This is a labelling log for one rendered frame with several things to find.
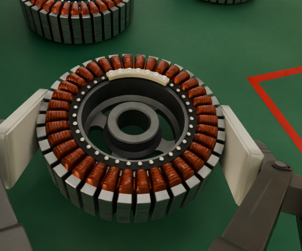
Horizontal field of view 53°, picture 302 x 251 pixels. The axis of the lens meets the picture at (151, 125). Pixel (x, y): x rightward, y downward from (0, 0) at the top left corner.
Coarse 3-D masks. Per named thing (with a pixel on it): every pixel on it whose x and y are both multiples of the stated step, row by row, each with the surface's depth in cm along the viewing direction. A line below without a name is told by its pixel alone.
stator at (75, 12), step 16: (32, 0) 27; (48, 0) 27; (64, 0) 30; (80, 0) 29; (96, 0) 27; (112, 0) 28; (128, 0) 29; (32, 16) 28; (48, 16) 27; (64, 16) 26; (80, 16) 27; (96, 16) 27; (112, 16) 28; (128, 16) 30; (48, 32) 28; (64, 32) 27; (80, 32) 27; (96, 32) 28; (112, 32) 29
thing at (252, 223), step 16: (272, 160) 14; (272, 176) 13; (288, 176) 13; (256, 192) 11; (272, 192) 12; (240, 208) 10; (256, 208) 11; (272, 208) 11; (240, 224) 10; (256, 224) 10; (272, 224) 10; (224, 240) 8; (240, 240) 9; (256, 240) 9
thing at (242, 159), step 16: (224, 112) 19; (240, 128) 17; (224, 144) 18; (240, 144) 15; (224, 160) 18; (240, 160) 15; (256, 160) 14; (240, 176) 15; (256, 176) 14; (240, 192) 15
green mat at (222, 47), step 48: (0, 0) 32; (144, 0) 35; (192, 0) 36; (288, 0) 37; (0, 48) 28; (48, 48) 28; (96, 48) 29; (144, 48) 30; (192, 48) 30; (240, 48) 31; (288, 48) 32; (0, 96) 24; (240, 96) 27; (288, 96) 27; (96, 144) 23; (288, 144) 24; (48, 192) 20; (48, 240) 18; (96, 240) 18; (144, 240) 19; (192, 240) 19; (288, 240) 19
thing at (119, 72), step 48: (48, 96) 18; (96, 96) 20; (144, 96) 21; (192, 96) 19; (48, 144) 16; (144, 144) 18; (192, 144) 17; (96, 192) 15; (144, 192) 15; (192, 192) 16
